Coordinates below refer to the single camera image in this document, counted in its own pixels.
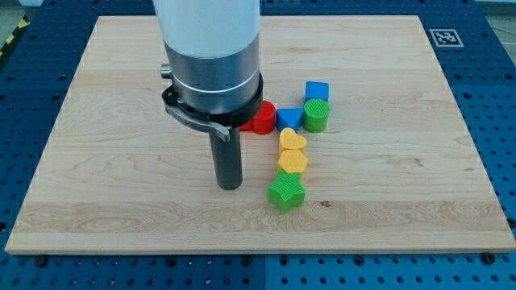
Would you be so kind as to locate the red cylinder block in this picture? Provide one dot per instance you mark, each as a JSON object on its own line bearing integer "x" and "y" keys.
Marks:
{"x": 264, "y": 121}

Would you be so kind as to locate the light wooden board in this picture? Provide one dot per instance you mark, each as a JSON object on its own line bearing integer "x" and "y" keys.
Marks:
{"x": 395, "y": 171}

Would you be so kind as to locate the black white fiducial marker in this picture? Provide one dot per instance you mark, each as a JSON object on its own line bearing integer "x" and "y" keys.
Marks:
{"x": 446, "y": 38}

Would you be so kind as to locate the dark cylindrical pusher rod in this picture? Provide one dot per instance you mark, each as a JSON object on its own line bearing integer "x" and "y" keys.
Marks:
{"x": 227, "y": 160}

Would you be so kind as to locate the blue triangle block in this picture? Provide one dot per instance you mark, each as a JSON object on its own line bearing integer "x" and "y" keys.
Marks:
{"x": 289, "y": 117}

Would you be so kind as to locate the green star block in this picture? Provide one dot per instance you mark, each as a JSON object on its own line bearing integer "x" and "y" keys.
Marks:
{"x": 286, "y": 191}

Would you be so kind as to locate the blue cube block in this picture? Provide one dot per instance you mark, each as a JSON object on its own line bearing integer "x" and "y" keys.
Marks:
{"x": 317, "y": 90}

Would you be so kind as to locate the yellow heart block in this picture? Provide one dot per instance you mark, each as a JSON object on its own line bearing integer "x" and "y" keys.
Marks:
{"x": 289, "y": 139}

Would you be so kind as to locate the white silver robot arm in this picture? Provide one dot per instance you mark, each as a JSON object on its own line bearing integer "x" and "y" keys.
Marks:
{"x": 213, "y": 51}

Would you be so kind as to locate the green cylinder block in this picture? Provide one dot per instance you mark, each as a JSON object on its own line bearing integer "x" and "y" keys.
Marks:
{"x": 316, "y": 114}

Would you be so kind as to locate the yellow hexagon block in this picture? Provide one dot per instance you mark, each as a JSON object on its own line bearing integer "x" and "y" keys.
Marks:
{"x": 292, "y": 161}

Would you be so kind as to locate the black tool clamp with lever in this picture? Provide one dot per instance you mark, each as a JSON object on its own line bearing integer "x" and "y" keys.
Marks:
{"x": 218, "y": 125}

